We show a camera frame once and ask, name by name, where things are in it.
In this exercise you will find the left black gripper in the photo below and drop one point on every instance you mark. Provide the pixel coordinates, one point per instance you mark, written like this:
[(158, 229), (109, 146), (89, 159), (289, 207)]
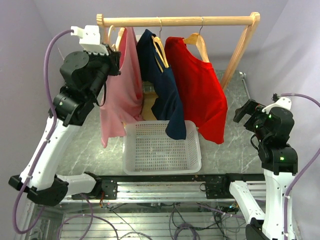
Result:
[(113, 58)]

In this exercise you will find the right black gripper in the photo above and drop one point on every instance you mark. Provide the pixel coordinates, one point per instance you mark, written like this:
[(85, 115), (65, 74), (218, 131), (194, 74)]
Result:
[(252, 107)]

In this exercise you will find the pink t shirt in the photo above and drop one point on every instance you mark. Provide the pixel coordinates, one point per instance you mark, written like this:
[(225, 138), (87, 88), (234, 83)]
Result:
[(124, 92)]

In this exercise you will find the red t shirt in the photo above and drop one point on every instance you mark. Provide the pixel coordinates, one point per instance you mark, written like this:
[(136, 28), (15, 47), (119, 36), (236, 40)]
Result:
[(203, 99)]

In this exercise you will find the navy blue t shirt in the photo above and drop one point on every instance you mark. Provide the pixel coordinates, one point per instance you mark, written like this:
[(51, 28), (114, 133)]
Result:
[(168, 104)]

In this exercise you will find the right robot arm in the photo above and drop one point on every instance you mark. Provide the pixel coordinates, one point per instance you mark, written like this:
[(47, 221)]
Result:
[(271, 125)]

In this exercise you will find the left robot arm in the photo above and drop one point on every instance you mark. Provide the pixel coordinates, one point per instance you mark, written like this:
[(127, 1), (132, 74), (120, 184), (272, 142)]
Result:
[(85, 75)]

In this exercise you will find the white plastic basket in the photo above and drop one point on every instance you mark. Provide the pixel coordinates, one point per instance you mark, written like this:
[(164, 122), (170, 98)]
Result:
[(148, 150)]

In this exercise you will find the wooden clothes rack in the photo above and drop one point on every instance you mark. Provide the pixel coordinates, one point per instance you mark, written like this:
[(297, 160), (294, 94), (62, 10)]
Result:
[(249, 22)]

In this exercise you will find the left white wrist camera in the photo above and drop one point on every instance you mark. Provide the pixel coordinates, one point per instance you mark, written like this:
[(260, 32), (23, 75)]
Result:
[(90, 39)]

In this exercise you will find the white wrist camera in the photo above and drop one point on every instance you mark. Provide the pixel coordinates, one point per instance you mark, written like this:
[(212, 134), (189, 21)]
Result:
[(90, 39), (278, 101)]

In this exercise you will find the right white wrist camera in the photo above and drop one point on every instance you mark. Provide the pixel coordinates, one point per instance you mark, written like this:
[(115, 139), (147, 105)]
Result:
[(278, 101)]

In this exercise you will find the aluminium mounting rail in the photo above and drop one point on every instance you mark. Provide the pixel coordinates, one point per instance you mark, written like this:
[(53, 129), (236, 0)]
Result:
[(162, 192)]

